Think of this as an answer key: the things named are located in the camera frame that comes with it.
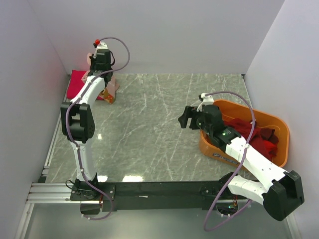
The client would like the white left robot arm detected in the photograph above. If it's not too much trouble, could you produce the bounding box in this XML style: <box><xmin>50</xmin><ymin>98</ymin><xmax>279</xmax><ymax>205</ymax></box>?
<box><xmin>60</xmin><ymin>47</ymin><xmax>119</xmax><ymax>201</ymax></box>

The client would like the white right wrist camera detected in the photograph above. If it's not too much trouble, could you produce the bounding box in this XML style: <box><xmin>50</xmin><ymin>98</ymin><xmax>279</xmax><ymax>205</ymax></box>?
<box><xmin>196</xmin><ymin>93</ymin><xmax>214</xmax><ymax>112</ymax></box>

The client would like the dark red t shirt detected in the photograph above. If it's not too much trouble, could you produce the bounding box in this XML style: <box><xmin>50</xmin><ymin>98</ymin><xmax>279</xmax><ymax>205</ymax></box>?
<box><xmin>224</xmin><ymin>118</ymin><xmax>279</xmax><ymax>161</ymax></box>

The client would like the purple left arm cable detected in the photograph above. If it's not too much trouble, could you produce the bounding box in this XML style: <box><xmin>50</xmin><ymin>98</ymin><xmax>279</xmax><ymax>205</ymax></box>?
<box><xmin>66</xmin><ymin>36</ymin><xmax>131</xmax><ymax>221</ymax></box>

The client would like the pink t shirt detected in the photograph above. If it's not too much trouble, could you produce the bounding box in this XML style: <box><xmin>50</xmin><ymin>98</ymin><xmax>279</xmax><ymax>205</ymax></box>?
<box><xmin>81</xmin><ymin>52</ymin><xmax>119</xmax><ymax>104</ymax></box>

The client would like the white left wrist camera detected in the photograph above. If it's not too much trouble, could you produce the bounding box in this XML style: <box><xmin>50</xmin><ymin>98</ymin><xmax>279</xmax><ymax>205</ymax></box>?
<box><xmin>93</xmin><ymin>39</ymin><xmax>108</xmax><ymax>59</ymax></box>

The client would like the bright red t shirt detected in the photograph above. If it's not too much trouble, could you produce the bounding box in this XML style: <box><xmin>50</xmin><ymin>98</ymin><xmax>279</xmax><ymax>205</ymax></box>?
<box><xmin>263</xmin><ymin>140</ymin><xmax>278</xmax><ymax>157</ymax></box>

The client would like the black base beam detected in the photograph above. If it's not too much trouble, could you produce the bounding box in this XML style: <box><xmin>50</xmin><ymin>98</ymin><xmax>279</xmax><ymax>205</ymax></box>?
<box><xmin>69</xmin><ymin>181</ymin><xmax>247</xmax><ymax>212</ymax></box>

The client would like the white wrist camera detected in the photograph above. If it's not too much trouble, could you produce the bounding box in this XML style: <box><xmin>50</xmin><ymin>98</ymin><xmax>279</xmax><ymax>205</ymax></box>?
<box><xmin>93</xmin><ymin>39</ymin><xmax>108</xmax><ymax>59</ymax></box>
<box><xmin>196</xmin><ymin>93</ymin><xmax>214</xmax><ymax>112</ymax></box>

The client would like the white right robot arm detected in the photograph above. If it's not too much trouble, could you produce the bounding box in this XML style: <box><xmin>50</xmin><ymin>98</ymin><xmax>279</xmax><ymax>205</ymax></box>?
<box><xmin>178</xmin><ymin>105</ymin><xmax>305</xmax><ymax>221</ymax></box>

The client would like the orange plastic bin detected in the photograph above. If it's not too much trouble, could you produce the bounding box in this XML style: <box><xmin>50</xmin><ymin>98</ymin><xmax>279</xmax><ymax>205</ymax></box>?
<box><xmin>199</xmin><ymin>100</ymin><xmax>290</xmax><ymax>167</ymax></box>

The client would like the folded magenta t shirt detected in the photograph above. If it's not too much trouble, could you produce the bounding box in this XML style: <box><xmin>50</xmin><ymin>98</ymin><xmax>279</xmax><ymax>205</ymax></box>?
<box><xmin>66</xmin><ymin>70</ymin><xmax>88</xmax><ymax>100</ymax></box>

